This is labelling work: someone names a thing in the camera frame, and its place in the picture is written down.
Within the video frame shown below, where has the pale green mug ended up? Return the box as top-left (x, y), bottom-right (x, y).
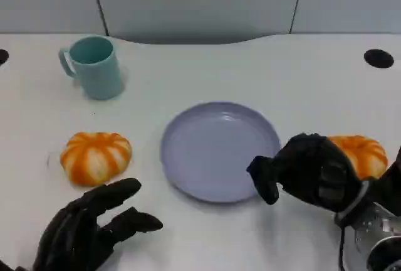
top-left (58, 35), bottom-right (123, 101)

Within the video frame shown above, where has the orange white toy bread roll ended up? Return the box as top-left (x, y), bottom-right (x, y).
top-left (327, 134), bottom-right (388, 180)
top-left (60, 131), bottom-right (133, 187)

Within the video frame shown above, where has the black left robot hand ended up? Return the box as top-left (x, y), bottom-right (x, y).
top-left (32, 178), bottom-right (164, 271)

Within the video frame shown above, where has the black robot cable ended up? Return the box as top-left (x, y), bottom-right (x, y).
top-left (336, 219), bottom-right (346, 271)

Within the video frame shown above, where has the lilac plate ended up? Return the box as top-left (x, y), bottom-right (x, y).
top-left (159, 101), bottom-right (282, 204)

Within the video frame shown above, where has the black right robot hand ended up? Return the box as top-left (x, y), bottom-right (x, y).
top-left (247, 132), bottom-right (371, 215)

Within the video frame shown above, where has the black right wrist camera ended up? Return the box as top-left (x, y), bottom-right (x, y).
top-left (374, 146), bottom-right (401, 217)

